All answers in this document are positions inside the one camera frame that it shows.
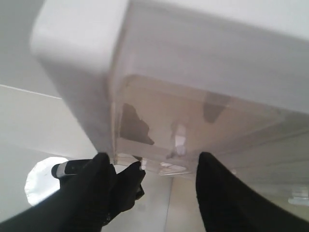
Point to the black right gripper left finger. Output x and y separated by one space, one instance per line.
80 205

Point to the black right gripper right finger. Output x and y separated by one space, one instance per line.
226 204

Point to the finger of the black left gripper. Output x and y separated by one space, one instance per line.
126 190

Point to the white plastic drawer cabinet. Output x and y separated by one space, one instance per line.
88 47

